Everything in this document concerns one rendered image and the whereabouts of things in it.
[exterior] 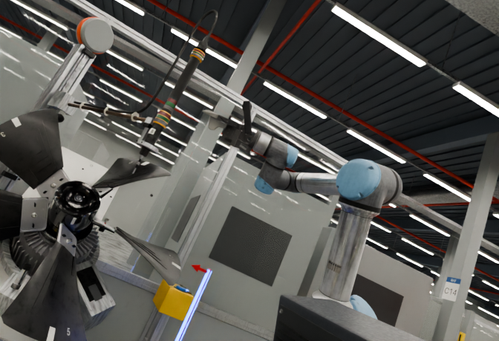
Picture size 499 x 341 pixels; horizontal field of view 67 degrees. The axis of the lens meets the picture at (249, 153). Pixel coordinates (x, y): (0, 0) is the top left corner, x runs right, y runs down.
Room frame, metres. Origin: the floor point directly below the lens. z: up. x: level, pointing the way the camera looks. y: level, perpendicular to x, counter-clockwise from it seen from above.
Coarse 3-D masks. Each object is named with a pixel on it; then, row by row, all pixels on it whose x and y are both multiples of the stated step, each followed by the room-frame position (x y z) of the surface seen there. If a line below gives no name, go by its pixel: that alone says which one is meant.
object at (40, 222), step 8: (24, 200) 1.02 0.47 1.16; (32, 200) 1.03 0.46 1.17; (40, 200) 1.04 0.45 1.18; (24, 208) 1.03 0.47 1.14; (32, 208) 1.04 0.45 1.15; (40, 208) 1.05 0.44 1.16; (24, 216) 1.03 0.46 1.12; (40, 216) 1.06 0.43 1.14; (24, 224) 1.04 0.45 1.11; (32, 224) 1.05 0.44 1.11; (40, 224) 1.07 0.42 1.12; (24, 232) 1.05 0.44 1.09
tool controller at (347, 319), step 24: (288, 312) 0.63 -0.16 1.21; (312, 312) 0.57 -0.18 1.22; (336, 312) 0.58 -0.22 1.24; (360, 312) 0.62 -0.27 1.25; (288, 336) 0.61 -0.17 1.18; (312, 336) 0.55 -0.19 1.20; (336, 336) 0.51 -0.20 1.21; (360, 336) 0.47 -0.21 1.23; (384, 336) 0.48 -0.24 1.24; (408, 336) 0.50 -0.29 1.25
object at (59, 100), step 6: (54, 96) 1.51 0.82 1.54; (60, 96) 1.48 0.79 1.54; (66, 96) 1.47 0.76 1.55; (48, 102) 1.52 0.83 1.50; (54, 102) 1.49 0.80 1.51; (60, 102) 1.46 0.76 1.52; (66, 102) 1.48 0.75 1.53; (72, 102) 1.49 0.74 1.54; (54, 108) 1.53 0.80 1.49; (60, 108) 1.47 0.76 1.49; (66, 108) 1.49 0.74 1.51; (72, 108) 1.50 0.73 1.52; (66, 114) 1.54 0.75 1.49; (72, 114) 1.52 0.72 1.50
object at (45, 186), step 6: (54, 174) 1.12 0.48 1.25; (60, 174) 1.11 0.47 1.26; (48, 180) 1.12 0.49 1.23; (54, 180) 1.12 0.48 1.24; (66, 180) 1.11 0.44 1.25; (42, 186) 1.12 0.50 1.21; (48, 186) 1.12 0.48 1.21; (42, 192) 1.12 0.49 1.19; (48, 192) 1.12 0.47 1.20; (48, 198) 1.12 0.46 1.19
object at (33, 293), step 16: (48, 256) 0.96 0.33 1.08; (64, 256) 1.02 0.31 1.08; (48, 272) 0.95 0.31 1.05; (64, 272) 1.00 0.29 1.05; (32, 288) 0.91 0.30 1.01; (48, 288) 0.94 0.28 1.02; (64, 288) 0.99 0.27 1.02; (16, 304) 0.87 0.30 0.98; (32, 304) 0.90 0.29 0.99; (48, 304) 0.93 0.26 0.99; (64, 304) 0.98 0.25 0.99; (16, 320) 0.87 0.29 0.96; (32, 320) 0.89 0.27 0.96; (48, 320) 0.93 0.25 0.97; (64, 320) 0.97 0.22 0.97; (80, 320) 1.03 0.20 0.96; (32, 336) 0.89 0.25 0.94; (64, 336) 0.96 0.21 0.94; (80, 336) 1.01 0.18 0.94
